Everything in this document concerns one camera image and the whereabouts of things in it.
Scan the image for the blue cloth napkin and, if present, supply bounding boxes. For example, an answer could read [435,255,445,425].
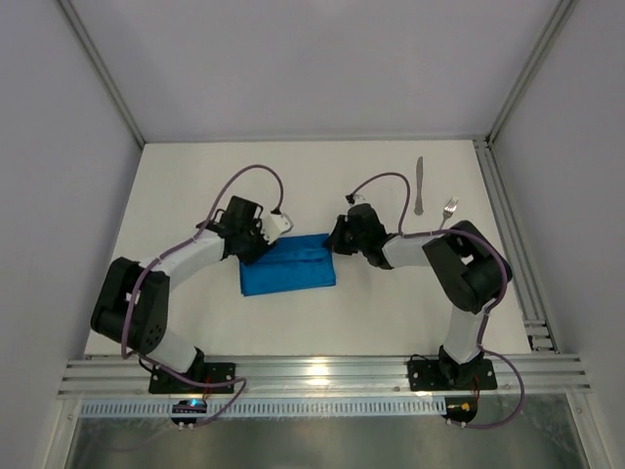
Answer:
[239,234,337,297]

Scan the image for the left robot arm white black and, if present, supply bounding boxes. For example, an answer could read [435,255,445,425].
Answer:
[90,196,292,393]

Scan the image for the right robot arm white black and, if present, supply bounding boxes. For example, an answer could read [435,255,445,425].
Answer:
[323,202,512,391]

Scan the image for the silver table knife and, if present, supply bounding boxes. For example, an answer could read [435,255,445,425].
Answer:
[414,156,424,216]

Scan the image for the silver fork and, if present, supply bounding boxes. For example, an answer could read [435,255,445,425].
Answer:
[438,197,459,230]

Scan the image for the left black connector box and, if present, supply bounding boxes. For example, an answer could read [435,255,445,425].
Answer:
[169,399,207,428]

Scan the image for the black connector box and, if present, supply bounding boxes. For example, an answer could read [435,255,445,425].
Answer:
[169,399,207,428]
[443,401,478,426]

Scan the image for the right black connector box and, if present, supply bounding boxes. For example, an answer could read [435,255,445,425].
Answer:
[443,401,478,426]

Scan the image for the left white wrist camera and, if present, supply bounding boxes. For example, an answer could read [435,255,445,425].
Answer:
[261,213,294,244]

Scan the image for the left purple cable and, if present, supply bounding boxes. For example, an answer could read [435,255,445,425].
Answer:
[119,164,286,431]

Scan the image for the purple cable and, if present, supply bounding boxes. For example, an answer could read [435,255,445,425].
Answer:
[119,164,286,431]
[344,171,525,430]

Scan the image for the right aluminium side rail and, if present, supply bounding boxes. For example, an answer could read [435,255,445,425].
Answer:
[473,137,560,354]

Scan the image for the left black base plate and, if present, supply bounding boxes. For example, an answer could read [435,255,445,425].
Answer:
[148,362,235,395]

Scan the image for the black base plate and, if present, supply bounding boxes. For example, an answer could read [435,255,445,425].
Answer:
[148,362,235,395]
[406,356,498,391]

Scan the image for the slotted grey cable duct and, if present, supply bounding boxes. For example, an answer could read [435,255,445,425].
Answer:
[79,396,446,419]

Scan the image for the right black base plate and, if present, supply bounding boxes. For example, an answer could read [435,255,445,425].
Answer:
[406,356,498,391]

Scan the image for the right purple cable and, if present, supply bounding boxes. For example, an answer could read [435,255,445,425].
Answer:
[344,171,525,430]

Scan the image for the left aluminium frame post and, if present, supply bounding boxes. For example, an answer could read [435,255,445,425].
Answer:
[56,0,146,149]

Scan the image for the aluminium frame post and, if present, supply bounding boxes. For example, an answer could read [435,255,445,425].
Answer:
[485,0,578,145]
[56,0,146,149]

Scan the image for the aluminium front rail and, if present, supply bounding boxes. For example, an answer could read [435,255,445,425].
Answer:
[58,354,592,398]

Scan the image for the right aluminium frame post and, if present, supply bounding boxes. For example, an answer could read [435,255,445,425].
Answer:
[485,0,578,145]

